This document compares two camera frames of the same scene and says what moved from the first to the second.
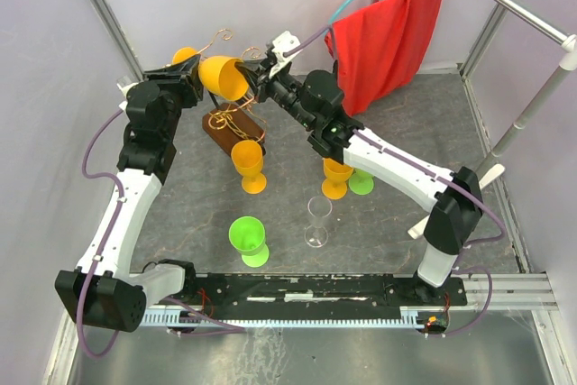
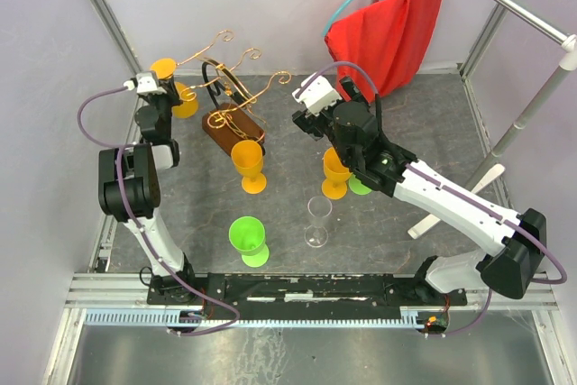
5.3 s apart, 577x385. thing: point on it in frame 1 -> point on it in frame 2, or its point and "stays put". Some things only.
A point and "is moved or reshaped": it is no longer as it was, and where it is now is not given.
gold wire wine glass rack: x=231 y=123 stays put
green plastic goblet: x=361 y=182 stays put
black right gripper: x=261 y=79 -> x=312 y=123
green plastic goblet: x=247 y=235 stays put
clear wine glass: x=319 y=207 stays put
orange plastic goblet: x=220 y=74 is moved or reshaped
